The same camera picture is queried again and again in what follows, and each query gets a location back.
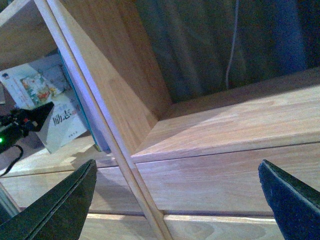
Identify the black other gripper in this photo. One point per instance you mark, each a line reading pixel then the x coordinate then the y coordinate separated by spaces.
pixel 20 122

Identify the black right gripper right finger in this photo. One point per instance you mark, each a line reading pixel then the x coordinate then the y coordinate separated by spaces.
pixel 295 205

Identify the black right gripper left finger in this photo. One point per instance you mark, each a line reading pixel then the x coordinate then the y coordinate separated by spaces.
pixel 60 214

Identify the white illustrated book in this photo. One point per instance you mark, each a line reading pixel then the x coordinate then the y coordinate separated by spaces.
pixel 43 81

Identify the light wooden shelf cabinet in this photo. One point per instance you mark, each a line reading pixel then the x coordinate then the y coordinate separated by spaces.
pixel 183 170

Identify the teal spined book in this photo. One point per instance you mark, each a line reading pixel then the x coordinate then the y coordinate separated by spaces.
pixel 98 138

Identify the dark curtain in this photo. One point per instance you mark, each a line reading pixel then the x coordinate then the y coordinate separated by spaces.
pixel 209 46

